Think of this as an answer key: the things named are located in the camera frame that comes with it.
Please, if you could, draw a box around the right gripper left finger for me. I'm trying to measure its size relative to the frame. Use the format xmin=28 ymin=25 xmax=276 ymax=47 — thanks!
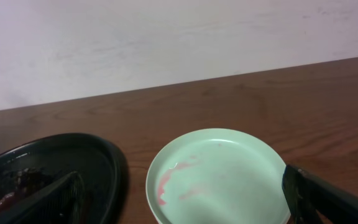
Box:
xmin=0 ymin=171 xmax=85 ymax=224

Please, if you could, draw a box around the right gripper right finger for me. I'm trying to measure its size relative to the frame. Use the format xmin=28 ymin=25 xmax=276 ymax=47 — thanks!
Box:
xmin=282 ymin=165 xmax=358 ymax=224

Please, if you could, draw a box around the light blue plate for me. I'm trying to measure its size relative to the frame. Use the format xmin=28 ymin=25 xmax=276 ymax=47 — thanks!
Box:
xmin=145 ymin=128 xmax=290 ymax=224

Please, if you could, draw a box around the round black tray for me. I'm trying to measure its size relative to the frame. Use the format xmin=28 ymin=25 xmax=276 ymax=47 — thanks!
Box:
xmin=0 ymin=133 xmax=128 ymax=223

